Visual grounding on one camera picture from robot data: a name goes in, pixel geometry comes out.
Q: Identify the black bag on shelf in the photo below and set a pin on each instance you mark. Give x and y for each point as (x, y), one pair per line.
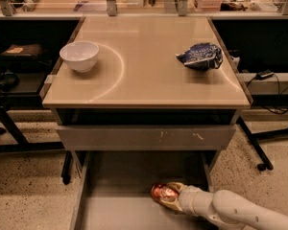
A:
(23, 58)

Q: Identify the blue chip bag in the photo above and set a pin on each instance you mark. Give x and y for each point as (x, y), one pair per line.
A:
(202, 57)

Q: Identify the closed top drawer front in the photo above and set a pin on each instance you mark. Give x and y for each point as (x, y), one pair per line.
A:
(137, 138)

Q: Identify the red coke can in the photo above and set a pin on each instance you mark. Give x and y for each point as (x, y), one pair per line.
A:
(164, 195)

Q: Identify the grey drawer cabinet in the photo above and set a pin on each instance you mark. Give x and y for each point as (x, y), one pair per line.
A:
(138, 80)

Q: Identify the black power adapter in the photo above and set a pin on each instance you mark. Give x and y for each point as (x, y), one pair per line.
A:
(264, 75)

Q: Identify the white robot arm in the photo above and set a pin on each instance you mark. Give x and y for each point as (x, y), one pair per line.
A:
(225, 209)

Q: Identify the open middle drawer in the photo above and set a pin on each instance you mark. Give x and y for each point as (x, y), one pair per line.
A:
(115, 190)

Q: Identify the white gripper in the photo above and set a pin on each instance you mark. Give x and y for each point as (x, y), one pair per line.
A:
(186, 199)

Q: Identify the white bowl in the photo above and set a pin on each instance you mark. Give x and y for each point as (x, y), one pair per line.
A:
(80, 56)

